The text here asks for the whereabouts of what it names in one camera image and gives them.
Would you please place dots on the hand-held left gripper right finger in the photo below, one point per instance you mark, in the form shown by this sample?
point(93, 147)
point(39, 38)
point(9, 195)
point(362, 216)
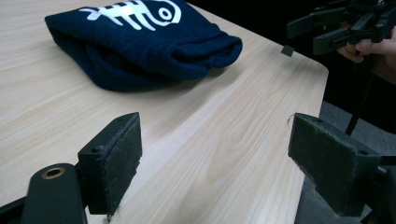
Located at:
point(330, 168)

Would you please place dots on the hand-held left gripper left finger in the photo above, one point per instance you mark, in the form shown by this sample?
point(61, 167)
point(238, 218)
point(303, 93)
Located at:
point(116, 168)

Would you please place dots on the navy garment white print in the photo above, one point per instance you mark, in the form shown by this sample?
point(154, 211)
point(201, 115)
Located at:
point(149, 53)

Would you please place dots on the small black square tag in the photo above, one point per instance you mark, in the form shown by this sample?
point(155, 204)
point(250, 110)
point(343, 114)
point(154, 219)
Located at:
point(287, 50)

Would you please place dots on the black stand pole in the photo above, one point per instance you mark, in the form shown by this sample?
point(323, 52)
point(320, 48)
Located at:
point(353, 123)

